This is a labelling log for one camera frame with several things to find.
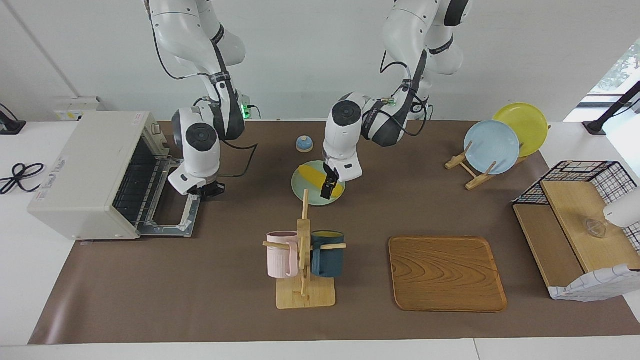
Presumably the yellow corn cob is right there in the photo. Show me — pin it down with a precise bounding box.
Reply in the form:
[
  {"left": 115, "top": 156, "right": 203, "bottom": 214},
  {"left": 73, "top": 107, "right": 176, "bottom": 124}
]
[{"left": 299, "top": 165, "right": 345, "bottom": 199}]

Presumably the pale green plate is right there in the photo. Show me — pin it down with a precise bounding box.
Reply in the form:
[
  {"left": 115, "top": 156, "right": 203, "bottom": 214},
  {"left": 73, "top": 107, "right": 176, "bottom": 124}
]
[{"left": 291, "top": 160, "right": 347, "bottom": 207}]

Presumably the beige toaster oven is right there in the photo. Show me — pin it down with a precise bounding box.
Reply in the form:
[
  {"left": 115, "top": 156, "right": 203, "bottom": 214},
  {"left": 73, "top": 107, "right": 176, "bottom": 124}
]
[{"left": 27, "top": 111, "right": 202, "bottom": 241}]

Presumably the dark teal mug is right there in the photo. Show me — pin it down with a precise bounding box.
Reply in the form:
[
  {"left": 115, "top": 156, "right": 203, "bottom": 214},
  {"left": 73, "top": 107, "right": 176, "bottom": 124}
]
[{"left": 310, "top": 230, "right": 346, "bottom": 279}]

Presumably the pink mug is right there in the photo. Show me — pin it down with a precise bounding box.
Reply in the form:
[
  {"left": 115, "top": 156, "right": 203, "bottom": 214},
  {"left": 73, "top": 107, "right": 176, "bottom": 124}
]
[{"left": 266, "top": 231, "right": 300, "bottom": 280}]

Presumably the brown table mat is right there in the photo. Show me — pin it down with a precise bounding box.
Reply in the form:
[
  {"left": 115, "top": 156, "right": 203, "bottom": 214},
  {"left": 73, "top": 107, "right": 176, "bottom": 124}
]
[{"left": 27, "top": 120, "right": 640, "bottom": 346}]

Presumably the wooden mug rack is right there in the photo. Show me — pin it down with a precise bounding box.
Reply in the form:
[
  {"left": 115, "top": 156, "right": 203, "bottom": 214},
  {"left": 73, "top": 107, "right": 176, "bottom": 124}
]
[{"left": 262, "top": 189, "right": 348, "bottom": 310}]

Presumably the wooden plate rack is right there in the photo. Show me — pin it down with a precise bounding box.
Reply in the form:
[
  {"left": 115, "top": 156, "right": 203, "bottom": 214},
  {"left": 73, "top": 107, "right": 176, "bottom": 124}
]
[{"left": 444, "top": 124, "right": 552, "bottom": 191}]

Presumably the brown wooden tray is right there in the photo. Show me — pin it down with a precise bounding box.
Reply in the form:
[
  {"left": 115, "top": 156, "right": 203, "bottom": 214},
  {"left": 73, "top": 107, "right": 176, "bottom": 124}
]
[{"left": 388, "top": 236, "right": 508, "bottom": 313}]

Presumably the white socket box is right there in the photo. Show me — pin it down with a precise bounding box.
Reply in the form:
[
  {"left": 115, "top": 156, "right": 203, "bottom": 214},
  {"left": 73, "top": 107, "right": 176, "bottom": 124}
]
[{"left": 54, "top": 96, "right": 101, "bottom": 122}]

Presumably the light blue plate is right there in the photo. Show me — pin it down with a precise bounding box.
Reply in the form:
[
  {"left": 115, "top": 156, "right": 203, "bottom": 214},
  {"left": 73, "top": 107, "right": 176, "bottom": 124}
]
[{"left": 463, "top": 120, "right": 521, "bottom": 176}]

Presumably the yellow plate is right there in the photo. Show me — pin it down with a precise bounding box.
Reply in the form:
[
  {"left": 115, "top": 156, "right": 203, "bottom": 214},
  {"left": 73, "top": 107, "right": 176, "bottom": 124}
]
[{"left": 492, "top": 102, "right": 549, "bottom": 159}]

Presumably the small clear glass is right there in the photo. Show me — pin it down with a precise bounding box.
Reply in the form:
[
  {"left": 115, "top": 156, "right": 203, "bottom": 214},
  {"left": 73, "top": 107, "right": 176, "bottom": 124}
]
[{"left": 584, "top": 217, "right": 609, "bottom": 240}]

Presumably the white checked cloth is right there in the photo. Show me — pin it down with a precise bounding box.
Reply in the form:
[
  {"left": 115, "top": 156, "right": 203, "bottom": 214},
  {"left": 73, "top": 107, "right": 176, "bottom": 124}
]
[{"left": 547, "top": 263, "right": 640, "bottom": 303}]

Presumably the black clamp stand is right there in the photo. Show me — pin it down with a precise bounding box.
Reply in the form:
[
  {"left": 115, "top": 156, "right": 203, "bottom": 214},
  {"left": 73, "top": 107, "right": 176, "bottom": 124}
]
[{"left": 582, "top": 80, "right": 640, "bottom": 136}]

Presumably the white rounded object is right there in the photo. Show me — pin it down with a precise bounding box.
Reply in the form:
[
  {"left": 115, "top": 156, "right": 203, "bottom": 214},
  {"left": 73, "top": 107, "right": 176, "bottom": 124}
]
[{"left": 602, "top": 187, "right": 640, "bottom": 230}]

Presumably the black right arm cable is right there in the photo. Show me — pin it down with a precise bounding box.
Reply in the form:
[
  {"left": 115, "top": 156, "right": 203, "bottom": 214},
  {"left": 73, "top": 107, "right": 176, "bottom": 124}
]
[{"left": 149, "top": 0, "right": 259, "bottom": 179}]

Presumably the coiled black cable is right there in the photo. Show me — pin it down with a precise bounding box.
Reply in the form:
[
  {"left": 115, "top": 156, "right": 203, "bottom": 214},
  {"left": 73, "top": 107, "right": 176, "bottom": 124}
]
[{"left": 0, "top": 162, "right": 46, "bottom": 196}]

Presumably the black desk mount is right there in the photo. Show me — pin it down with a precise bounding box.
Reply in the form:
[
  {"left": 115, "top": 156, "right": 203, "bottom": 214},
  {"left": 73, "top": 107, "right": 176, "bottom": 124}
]
[{"left": 0, "top": 103, "right": 27, "bottom": 136}]

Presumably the wire and wood shelf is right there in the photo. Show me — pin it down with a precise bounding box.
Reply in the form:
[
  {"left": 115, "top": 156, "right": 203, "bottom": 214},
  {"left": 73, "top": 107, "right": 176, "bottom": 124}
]
[{"left": 511, "top": 160, "right": 640, "bottom": 302}]

